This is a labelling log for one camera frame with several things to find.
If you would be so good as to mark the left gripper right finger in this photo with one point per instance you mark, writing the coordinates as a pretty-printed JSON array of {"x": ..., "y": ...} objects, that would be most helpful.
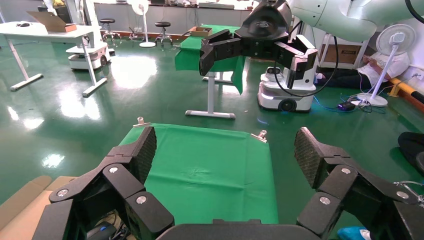
[{"x": 341, "y": 185}]

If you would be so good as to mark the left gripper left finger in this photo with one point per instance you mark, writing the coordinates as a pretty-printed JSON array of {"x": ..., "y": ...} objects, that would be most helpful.
[{"x": 116, "y": 179}]

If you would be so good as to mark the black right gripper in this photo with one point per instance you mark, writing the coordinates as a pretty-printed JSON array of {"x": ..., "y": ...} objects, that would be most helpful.
[{"x": 265, "y": 23}]

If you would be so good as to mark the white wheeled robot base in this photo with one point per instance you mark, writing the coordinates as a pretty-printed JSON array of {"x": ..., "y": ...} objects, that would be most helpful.
[
  {"x": 271, "y": 96},
  {"x": 86, "y": 54}
]

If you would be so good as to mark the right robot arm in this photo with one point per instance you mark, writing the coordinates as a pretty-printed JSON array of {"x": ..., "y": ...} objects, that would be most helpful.
[{"x": 348, "y": 16}]

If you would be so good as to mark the small brown cardboard box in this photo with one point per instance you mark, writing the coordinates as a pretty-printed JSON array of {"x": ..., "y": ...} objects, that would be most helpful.
[{"x": 200, "y": 31}]

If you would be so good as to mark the open brown cardboard box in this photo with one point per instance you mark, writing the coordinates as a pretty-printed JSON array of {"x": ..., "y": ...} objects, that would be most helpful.
[{"x": 20, "y": 208}]

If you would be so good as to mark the flat open cardboard box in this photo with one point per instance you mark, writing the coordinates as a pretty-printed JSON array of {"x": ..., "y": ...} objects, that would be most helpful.
[{"x": 49, "y": 21}]

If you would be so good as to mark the blue shoe cover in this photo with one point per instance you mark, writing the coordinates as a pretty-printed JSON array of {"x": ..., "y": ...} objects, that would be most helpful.
[{"x": 351, "y": 233}]

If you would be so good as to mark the silver binder clip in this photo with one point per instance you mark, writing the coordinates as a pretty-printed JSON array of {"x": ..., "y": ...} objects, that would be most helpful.
[
  {"x": 260, "y": 136},
  {"x": 141, "y": 123}
]

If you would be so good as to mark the black power brick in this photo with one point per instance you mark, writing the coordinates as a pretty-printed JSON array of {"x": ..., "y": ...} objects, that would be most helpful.
[{"x": 346, "y": 106}]

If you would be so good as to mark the brown cardboard carton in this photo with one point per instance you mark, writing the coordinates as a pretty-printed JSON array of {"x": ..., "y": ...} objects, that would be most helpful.
[{"x": 344, "y": 53}]

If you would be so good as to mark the green table cloth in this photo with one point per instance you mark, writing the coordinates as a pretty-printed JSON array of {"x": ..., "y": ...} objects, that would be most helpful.
[{"x": 205, "y": 172}]

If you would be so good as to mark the black round stool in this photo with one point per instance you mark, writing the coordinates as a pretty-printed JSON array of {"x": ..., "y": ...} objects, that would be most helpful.
[
  {"x": 162, "y": 24},
  {"x": 106, "y": 21}
]

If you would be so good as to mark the yellow and black barrier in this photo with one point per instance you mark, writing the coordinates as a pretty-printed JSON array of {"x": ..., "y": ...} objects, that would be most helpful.
[{"x": 402, "y": 86}]

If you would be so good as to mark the seated person in white shirt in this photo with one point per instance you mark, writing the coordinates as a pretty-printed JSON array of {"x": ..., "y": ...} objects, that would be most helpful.
[{"x": 374, "y": 71}]

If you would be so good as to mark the small black desk object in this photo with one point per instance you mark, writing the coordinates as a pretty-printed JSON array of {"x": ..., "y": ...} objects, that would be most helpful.
[{"x": 24, "y": 24}]

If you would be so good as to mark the white pedestal table frame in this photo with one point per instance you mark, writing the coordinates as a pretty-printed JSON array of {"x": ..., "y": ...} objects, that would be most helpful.
[{"x": 210, "y": 96}]

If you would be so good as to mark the grey wall counter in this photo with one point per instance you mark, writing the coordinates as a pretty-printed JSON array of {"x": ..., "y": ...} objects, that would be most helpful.
[{"x": 182, "y": 18}]

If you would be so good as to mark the white pedestal fan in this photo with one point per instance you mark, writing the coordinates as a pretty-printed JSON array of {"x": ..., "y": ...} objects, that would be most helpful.
[
  {"x": 147, "y": 44},
  {"x": 396, "y": 38}
]

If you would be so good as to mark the white table frame legs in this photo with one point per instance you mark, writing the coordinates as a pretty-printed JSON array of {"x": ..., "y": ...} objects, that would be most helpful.
[{"x": 43, "y": 31}]

